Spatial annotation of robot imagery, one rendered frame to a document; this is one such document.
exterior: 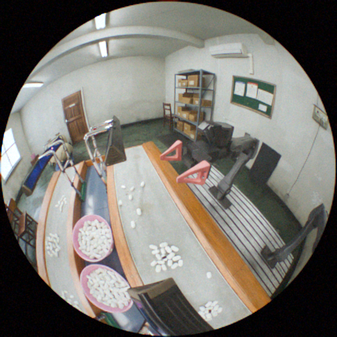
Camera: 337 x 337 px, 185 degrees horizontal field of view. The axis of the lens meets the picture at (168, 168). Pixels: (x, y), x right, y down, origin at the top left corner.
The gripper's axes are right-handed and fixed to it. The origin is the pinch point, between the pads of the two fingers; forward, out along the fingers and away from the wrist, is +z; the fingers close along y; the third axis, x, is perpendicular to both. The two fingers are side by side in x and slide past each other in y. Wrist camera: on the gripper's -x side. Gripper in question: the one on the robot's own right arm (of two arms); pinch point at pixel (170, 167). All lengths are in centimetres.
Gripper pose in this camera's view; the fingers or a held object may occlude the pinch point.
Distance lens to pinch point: 28.3
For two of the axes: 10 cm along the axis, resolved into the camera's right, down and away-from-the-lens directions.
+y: 4.4, 5.8, -6.9
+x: 0.1, 7.6, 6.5
